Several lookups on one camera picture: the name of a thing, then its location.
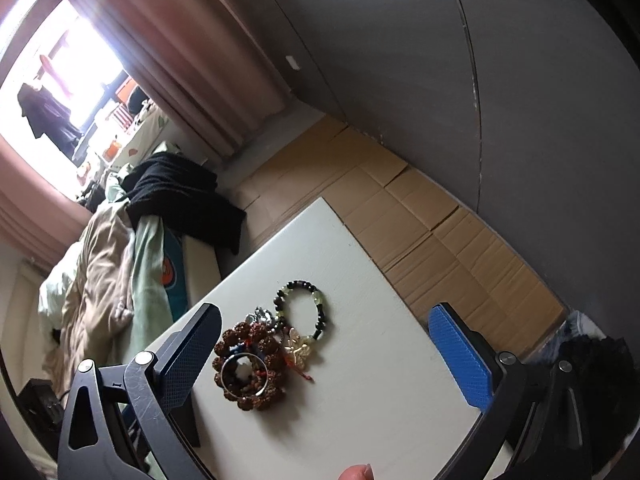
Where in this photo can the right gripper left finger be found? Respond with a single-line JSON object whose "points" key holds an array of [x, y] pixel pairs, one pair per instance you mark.
{"points": [[94, 442]]}

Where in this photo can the pink curtain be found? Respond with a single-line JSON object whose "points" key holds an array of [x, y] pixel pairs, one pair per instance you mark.
{"points": [[196, 62], [36, 219]]}

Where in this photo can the black bag on sill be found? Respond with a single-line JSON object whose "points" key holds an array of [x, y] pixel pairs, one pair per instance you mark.
{"points": [[136, 101]]}

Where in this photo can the orange cup on sill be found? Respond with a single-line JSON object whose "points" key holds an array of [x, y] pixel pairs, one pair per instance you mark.
{"points": [[111, 152]]}

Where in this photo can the gold flower pendant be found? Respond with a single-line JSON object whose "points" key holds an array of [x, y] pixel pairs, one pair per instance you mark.
{"points": [[298, 348]]}

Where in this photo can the silver chain jewelry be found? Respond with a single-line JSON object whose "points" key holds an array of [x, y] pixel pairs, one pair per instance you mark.
{"points": [[264, 316]]}

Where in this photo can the black garment on bed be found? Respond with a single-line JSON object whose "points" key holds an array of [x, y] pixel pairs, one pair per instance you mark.
{"points": [[184, 195]]}

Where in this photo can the pink curtain right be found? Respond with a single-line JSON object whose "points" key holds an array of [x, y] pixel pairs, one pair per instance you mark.
{"points": [[196, 62]]}

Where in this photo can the person's right hand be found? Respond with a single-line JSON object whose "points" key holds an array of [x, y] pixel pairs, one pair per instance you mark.
{"points": [[357, 472]]}

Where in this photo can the beige duvet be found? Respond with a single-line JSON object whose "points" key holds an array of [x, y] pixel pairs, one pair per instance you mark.
{"points": [[86, 301]]}

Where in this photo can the hanging dark clothes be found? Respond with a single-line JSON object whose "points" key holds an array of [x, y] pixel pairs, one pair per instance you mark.
{"points": [[48, 117]]}

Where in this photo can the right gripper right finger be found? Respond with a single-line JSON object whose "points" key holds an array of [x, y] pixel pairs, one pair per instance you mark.
{"points": [[532, 408]]}

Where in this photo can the green bed sheet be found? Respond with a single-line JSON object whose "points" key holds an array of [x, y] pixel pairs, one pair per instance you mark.
{"points": [[152, 314]]}

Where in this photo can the white tissue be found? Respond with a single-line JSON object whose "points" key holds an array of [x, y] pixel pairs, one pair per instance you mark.
{"points": [[244, 368]]}

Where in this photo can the pink curtain left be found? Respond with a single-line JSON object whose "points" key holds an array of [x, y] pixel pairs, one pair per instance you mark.
{"points": [[36, 219]]}

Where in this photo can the white wall socket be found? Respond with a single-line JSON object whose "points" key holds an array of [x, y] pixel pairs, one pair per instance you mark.
{"points": [[292, 62]]}

